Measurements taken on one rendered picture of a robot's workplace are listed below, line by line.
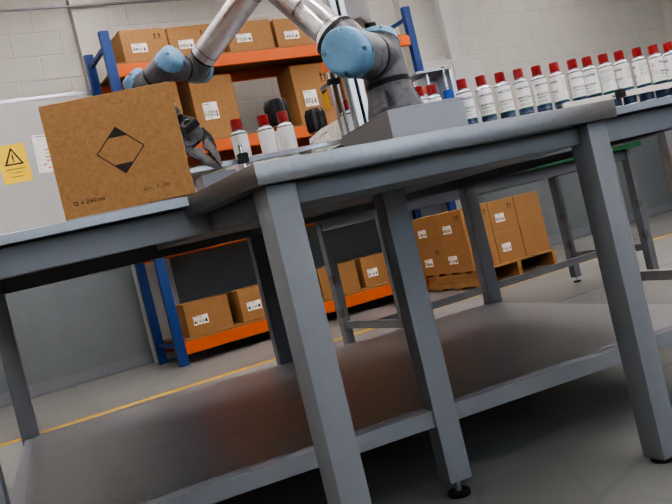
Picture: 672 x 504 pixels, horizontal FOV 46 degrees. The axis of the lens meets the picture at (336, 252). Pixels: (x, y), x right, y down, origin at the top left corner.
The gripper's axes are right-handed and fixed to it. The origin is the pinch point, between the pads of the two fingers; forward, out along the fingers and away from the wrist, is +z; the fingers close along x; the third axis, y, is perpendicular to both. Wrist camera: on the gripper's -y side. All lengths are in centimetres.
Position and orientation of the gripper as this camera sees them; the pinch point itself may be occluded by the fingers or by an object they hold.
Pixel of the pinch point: (218, 164)
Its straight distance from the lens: 233.3
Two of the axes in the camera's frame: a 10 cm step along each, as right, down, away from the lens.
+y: -3.2, 1.2, 9.4
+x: -6.5, 6.9, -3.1
